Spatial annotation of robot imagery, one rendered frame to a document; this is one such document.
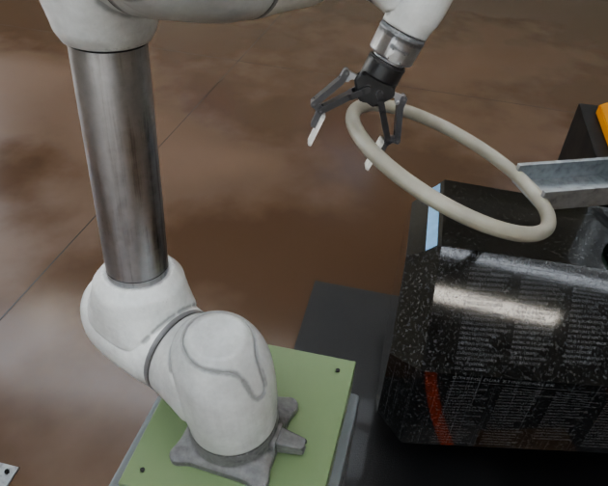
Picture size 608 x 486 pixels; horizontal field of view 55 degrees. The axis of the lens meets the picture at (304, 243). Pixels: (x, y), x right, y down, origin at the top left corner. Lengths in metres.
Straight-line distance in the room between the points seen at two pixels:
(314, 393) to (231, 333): 0.31
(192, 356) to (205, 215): 2.18
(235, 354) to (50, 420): 1.48
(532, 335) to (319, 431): 0.74
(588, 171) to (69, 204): 2.47
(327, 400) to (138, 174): 0.56
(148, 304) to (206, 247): 1.88
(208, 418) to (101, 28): 0.56
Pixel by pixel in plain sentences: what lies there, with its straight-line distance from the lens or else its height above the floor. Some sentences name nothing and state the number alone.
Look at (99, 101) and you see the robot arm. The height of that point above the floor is 1.46.
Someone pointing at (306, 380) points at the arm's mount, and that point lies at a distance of 1.17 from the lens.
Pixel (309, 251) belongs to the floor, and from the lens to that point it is 2.82.
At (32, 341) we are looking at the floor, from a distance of 2.57.
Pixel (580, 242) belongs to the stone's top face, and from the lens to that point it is 1.78.
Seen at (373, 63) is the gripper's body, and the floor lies 1.39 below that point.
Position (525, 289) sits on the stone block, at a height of 0.77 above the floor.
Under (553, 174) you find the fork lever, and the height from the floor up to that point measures 1.09.
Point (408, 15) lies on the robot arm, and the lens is 1.10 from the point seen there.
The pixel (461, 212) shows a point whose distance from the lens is 1.06.
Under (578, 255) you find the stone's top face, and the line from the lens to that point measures 1.73.
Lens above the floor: 1.81
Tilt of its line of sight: 39 degrees down
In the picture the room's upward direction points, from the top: 4 degrees clockwise
